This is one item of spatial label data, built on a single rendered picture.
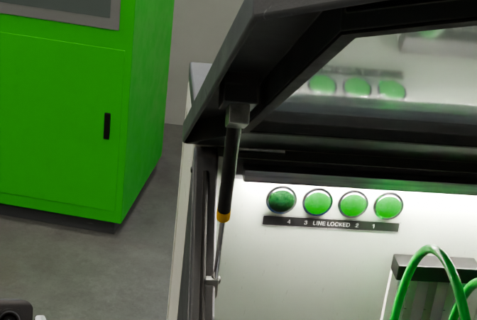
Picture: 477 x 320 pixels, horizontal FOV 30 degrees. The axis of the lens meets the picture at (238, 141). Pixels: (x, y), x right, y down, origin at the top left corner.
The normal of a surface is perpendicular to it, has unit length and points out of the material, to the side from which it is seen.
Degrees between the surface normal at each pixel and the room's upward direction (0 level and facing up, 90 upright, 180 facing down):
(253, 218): 90
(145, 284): 0
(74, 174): 90
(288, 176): 90
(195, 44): 90
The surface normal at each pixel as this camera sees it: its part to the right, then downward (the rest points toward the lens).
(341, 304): 0.08, 0.40
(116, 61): -0.15, 0.37
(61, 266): 0.11, -0.91
